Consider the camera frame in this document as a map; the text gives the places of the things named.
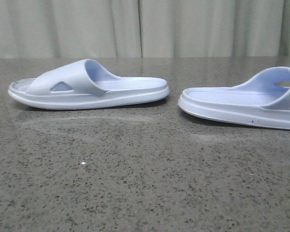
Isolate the light blue slipper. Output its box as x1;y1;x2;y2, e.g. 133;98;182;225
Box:
8;59;170;110
178;67;290;130

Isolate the grey-green background curtain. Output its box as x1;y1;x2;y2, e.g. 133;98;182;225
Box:
0;0;290;58

